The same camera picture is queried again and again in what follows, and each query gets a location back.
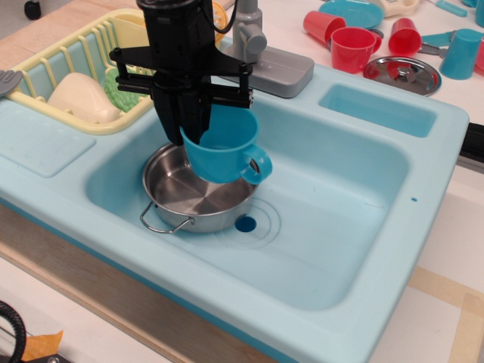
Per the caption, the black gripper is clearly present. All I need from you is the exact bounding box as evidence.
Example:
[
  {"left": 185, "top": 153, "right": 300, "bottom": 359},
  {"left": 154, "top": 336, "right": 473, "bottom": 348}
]
[{"left": 110, "top": 3, "right": 253, "bottom": 146}]

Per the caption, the blue plastic cup with handle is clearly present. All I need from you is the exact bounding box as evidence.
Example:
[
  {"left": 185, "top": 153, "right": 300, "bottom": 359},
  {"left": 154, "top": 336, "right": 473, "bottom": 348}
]
[{"left": 180, "top": 105, "right": 273, "bottom": 185}]

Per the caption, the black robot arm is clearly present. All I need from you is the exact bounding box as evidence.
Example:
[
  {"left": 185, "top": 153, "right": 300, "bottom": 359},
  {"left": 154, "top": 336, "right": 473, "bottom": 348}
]
[{"left": 110, "top": 0, "right": 253, "bottom": 145}]

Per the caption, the stainless steel pot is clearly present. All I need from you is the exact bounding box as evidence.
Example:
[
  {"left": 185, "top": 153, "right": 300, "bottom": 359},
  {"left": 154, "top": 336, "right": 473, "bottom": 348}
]
[{"left": 140, "top": 143, "right": 257, "bottom": 234}]

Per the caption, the red cup lying left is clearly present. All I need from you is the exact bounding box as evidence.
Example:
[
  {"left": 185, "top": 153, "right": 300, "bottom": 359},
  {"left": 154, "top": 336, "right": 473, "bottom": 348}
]
[{"left": 303, "top": 11, "right": 346, "bottom": 45}]

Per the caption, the red cup lying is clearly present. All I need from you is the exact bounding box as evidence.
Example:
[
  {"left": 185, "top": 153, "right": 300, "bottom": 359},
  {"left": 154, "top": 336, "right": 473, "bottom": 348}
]
[
  {"left": 303, "top": 11, "right": 346, "bottom": 45},
  {"left": 388, "top": 17, "right": 422, "bottom": 57}
]

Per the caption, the red cup front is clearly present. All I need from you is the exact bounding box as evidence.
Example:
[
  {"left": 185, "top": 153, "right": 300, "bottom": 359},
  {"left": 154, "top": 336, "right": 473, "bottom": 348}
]
[{"left": 330, "top": 27, "right": 382, "bottom": 74}]

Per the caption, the steel pot lid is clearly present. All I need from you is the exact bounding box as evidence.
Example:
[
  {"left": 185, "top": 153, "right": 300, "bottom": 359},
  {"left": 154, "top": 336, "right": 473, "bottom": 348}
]
[{"left": 363, "top": 56, "right": 442, "bottom": 96}]

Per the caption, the red cup lying right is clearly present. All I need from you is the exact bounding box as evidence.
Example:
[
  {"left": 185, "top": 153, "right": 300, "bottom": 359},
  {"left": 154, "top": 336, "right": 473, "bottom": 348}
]
[{"left": 388, "top": 17, "right": 422, "bottom": 57}]

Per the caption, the blue upside-down cup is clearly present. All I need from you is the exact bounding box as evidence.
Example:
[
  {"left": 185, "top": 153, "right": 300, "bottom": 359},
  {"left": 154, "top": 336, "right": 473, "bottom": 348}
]
[{"left": 439, "top": 29, "right": 483, "bottom": 80}]

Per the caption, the green plastic scrubber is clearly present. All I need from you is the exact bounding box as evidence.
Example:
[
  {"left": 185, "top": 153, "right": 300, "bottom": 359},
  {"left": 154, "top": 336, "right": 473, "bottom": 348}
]
[{"left": 104, "top": 68, "right": 147, "bottom": 113}]

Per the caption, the yellow round brush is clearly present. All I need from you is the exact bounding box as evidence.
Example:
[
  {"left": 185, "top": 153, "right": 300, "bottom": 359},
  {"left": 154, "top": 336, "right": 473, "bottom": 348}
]
[{"left": 212, "top": 2, "right": 229, "bottom": 46}]

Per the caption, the grey toy faucet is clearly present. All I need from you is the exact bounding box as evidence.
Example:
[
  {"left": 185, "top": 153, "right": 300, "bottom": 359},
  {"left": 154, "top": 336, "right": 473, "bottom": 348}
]
[{"left": 222, "top": 1, "right": 315, "bottom": 98}]

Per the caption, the cream plastic dish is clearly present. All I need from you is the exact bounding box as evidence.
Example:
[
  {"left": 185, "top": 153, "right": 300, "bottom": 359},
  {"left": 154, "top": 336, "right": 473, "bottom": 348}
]
[{"left": 47, "top": 73, "right": 121, "bottom": 124}]

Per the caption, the yellow dish rack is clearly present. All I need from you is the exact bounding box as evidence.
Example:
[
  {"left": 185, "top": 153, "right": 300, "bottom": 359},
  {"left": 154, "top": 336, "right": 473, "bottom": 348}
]
[{"left": 6, "top": 9, "right": 153, "bottom": 135}]

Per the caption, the black caster wheel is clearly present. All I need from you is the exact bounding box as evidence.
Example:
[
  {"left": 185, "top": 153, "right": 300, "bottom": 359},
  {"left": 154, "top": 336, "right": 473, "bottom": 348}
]
[{"left": 24, "top": 0, "right": 42, "bottom": 20}]

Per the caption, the blue plate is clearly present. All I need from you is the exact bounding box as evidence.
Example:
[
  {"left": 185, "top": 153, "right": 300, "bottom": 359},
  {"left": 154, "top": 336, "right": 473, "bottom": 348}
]
[{"left": 318, "top": 0, "right": 384, "bottom": 29}]

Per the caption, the light blue toy sink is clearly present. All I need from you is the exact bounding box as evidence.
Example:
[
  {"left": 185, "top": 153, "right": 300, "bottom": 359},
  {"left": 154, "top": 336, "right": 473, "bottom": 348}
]
[{"left": 1, "top": 66, "right": 469, "bottom": 362}]

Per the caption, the cream plastic tray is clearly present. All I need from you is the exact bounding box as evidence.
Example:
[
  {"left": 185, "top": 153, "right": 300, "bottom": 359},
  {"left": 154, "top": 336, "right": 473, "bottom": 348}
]
[{"left": 372, "top": 0, "right": 420, "bottom": 17}]

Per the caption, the blue plastic knife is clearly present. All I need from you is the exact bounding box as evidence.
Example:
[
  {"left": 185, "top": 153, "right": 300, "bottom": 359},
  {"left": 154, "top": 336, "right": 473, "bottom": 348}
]
[{"left": 421, "top": 31, "right": 455, "bottom": 47}]

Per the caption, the yellow tape piece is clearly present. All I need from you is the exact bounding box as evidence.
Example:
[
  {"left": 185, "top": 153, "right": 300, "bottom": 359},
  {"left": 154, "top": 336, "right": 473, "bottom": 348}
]
[{"left": 21, "top": 330, "right": 64, "bottom": 362}]

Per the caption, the black bar at right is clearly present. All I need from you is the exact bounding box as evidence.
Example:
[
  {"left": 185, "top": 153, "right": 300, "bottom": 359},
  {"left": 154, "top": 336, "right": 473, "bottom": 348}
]
[{"left": 460, "top": 123, "right": 484, "bottom": 163}]

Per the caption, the grey utensil handle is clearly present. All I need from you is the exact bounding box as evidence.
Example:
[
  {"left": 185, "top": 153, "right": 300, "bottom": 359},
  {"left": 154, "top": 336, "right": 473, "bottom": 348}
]
[{"left": 0, "top": 70, "right": 23, "bottom": 98}]

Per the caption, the black corrugated cable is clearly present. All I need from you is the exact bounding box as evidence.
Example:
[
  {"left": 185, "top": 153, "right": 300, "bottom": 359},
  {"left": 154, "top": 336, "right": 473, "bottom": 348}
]
[{"left": 0, "top": 300, "right": 27, "bottom": 362}]

